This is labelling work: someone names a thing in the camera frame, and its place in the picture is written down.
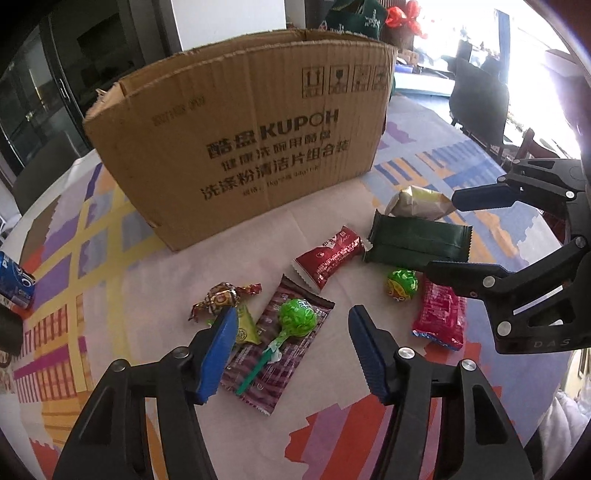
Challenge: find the gold brown twist-wrapped candy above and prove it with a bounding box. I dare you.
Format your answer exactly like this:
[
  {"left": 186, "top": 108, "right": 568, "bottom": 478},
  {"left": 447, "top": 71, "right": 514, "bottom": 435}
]
[{"left": 188, "top": 281, "right": 263, "bottom": 322}]

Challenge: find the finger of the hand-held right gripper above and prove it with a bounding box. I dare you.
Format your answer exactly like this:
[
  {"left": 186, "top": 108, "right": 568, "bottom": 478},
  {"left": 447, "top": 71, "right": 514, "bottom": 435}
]
[
  {"left": 424, "top": 235, "right": 588, "bottom": 310},
  {"left": 451, "top": 157, "right": 588, "bottom": 213}
]

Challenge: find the green lollipop with stick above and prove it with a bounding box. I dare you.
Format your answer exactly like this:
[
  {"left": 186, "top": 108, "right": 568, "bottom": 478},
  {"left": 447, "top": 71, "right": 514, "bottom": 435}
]
[{"left": 235, "top": 298, "right": 318, "bottom": 397}]

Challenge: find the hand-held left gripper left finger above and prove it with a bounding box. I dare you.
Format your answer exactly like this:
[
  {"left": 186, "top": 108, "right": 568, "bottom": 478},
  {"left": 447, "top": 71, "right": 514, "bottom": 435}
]
[{"left": 53, "top": 305, "right": 239, "bottom": 480}]

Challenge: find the green printed fabric bag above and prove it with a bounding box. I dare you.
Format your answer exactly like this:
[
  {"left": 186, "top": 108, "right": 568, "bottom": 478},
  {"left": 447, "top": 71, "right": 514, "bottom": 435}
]
[{"left": 322, "top": 0, "right": 389, "bottom": 41}]

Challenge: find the green round candy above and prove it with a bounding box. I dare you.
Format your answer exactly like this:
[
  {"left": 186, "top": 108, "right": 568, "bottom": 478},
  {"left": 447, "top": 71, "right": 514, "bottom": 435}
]
[{"left": 386, "top": 268, "right": 419, "bottom": 301}]

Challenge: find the dark green snack packet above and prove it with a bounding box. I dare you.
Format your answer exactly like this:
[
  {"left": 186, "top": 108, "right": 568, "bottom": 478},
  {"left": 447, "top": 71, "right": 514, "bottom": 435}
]
[
  {"left": 361, "top": 239, "right": 465, "bottom": 274},
  {"left": 369, "top": 209, "right": 474, "bottom": 250}
]

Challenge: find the brown cardboard box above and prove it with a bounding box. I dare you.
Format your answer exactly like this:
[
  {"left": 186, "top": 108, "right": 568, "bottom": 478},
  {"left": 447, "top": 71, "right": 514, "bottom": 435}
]
[{"left": 83, "top": 28, "right": 399, "bottom": 252}]

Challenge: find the red snack packet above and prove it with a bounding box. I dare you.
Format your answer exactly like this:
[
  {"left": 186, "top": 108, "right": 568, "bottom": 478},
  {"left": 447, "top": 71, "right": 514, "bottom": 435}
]
[{"left": 292, "top": 225, "right": 366, "bottom": 291}]

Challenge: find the maroon striped snack packet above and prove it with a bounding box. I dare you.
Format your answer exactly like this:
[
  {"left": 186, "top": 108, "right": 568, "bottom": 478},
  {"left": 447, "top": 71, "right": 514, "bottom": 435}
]
[{"left": 219, "top": 273, "right": 336, "bottom": 418}]

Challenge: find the black mug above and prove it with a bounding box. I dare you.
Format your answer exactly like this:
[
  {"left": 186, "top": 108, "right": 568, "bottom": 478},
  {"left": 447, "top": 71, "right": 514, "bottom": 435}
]
[{"left": 0, "top": 307, "right": 25, "bottom": 357}]

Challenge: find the pale snack packet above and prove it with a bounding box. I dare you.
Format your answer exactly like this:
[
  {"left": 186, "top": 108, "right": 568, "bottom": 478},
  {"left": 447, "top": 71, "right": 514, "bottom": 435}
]
[{"left": 384, "top": 185, "right": 455, "bottom": 221}]

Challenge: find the colourful patterned tablecloth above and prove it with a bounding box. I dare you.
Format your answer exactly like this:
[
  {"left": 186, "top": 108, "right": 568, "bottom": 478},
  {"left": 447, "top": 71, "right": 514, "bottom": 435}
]
[{"left": 0, "top": 92, "right": 575, "bottom": 480}]

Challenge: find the pink-red snack packet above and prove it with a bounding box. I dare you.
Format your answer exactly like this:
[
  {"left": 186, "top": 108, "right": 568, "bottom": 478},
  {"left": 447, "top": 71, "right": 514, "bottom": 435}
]
[{"left": 411, "top": 276, "right": 468, "bottom": 350}]

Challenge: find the small yellow-green packet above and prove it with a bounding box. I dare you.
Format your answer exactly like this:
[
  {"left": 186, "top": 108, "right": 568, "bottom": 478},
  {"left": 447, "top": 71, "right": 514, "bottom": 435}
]
[{"left": 207, "top": 302, "right": 262, "bottom": 347}]

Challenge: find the dark dining chair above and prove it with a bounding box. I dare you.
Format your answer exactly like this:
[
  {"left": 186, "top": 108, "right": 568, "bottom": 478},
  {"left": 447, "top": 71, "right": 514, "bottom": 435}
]
[{"left": 449, "top": 56, "right": 512, "bottom": 149}]

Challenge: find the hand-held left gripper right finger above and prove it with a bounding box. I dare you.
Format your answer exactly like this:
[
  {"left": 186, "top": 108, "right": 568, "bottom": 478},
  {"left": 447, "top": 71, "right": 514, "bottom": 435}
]
[{"left": 348, "top": 305, "right": 536, "bottom": 480}]

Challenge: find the person's white clothing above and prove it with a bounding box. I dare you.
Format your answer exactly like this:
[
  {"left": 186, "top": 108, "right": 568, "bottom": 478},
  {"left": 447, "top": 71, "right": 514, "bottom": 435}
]
[{"left": 538, "top": 390, "right": 591, "bottom": 464}]

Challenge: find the red ribbon bow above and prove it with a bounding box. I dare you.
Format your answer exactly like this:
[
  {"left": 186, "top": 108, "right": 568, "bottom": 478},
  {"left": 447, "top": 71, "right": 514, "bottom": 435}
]
[{"left": 385, "top": 0, "right": 428, "bottom": 37}]

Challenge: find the dark glass-door cabinet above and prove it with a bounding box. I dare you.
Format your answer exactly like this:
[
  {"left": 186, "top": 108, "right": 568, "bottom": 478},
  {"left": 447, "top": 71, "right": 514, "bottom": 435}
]
[{"left": 0, "top": 9, "right": 183, "bottom": 190}]

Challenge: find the blue cookie packet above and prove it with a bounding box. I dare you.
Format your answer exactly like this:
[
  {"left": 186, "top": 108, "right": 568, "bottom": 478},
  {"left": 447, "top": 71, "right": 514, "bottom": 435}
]
[{"left": 0, "top": 251, "right": 37, "bottom": 308}]

